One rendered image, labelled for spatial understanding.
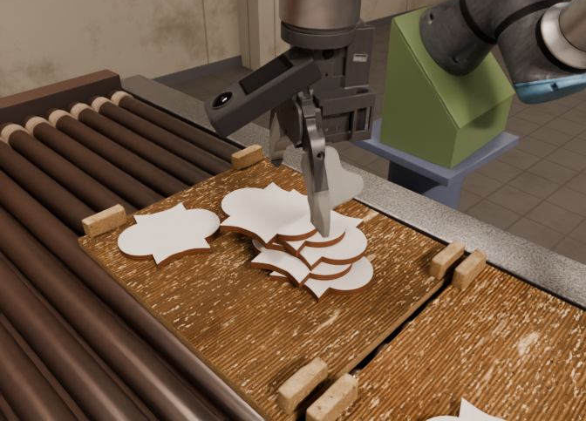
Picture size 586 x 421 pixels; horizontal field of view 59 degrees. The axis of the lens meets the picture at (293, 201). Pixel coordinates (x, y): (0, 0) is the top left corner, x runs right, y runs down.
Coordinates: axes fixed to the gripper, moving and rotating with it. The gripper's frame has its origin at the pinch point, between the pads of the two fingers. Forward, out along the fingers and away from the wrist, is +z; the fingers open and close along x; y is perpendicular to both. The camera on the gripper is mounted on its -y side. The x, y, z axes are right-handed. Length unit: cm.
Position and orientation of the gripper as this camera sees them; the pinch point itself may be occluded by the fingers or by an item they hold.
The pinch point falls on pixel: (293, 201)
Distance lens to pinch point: 59.7
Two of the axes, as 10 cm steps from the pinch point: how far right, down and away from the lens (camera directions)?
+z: -0.2, 8.1, 5.8
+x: -3.6, -5.5, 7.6
